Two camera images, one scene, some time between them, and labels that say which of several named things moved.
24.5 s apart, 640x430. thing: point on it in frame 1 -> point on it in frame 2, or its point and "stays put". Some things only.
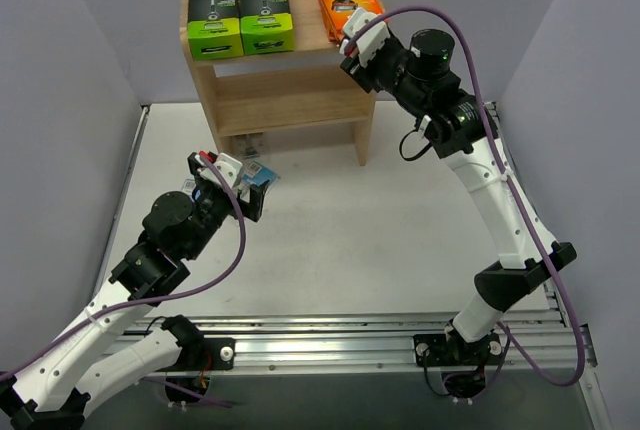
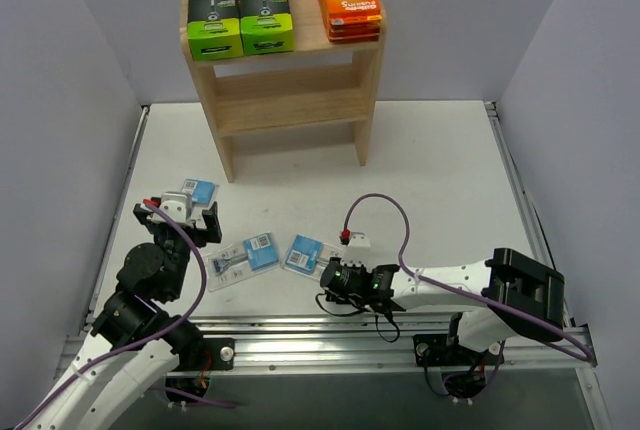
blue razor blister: (248, 145) -> (307, 256)
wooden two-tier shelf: (307, 88) stays put
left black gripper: (220, 203) -> (201, 229)
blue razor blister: (256, 174) -> (239, 259)
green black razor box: (266, 22) stays put
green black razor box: (215, 30) stays put
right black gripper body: (363, 73) -> (327, 277)
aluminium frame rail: (384, 343) stays put
